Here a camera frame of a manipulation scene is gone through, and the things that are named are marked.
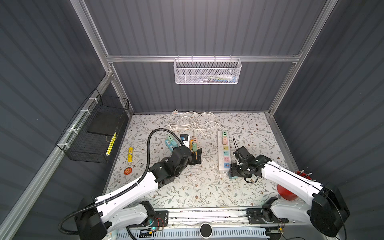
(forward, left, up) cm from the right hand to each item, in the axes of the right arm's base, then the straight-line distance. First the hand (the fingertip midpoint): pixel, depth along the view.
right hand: (235, 173), depth 84 cm
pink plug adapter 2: (+22, +4, +2) cm, 22 cm away
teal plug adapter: (-1, +1, -4) cm, 5 cm away
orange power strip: (+22, +25, 0) cm, 33 cm away
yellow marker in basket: (+4, +62, +24) cm, 66 cm away
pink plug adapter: (+21, +23, +3) cm, 32 cm away
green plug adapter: (+15, +23, +4) cm, 28 cm away
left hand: (+6, +23, +17) cm, 29 cm away
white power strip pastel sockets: (+17, +4, -3) cm, 17 cm away
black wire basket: (+9, +73, +25) cm, 77 cm away
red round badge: (+3, +64, -3) cm, 64 cm away
